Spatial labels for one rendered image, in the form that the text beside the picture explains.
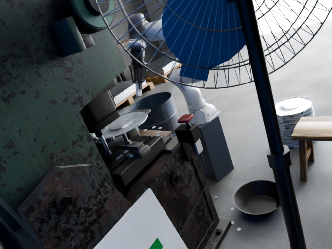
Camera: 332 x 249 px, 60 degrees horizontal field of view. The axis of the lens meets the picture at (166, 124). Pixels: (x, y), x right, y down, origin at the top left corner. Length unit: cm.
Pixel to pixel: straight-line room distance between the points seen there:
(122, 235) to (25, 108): 57
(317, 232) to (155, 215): 85
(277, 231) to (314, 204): 28
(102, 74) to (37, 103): 29
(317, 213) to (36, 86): 150
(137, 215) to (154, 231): 11
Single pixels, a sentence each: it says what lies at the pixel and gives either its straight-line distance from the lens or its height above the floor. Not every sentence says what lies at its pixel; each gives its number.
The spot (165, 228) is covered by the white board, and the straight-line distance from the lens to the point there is 131.
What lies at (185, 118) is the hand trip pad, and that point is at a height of 76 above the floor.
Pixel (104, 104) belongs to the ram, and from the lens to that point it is 133.
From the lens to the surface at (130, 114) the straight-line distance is 158.
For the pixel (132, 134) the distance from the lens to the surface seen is 147.
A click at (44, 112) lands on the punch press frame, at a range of 104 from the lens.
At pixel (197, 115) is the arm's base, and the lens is 194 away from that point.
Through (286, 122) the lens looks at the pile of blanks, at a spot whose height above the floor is 22.
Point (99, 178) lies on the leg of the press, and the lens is 108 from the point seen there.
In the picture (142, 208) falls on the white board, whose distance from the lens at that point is 123.
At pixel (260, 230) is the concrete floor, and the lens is 175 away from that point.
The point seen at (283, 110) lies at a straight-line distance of 227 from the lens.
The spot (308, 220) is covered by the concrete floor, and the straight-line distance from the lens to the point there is 177.
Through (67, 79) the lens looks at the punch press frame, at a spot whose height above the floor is 113.
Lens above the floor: 126
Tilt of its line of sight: 22 degrees down
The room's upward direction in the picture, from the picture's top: 21 degrees counter-clockwise
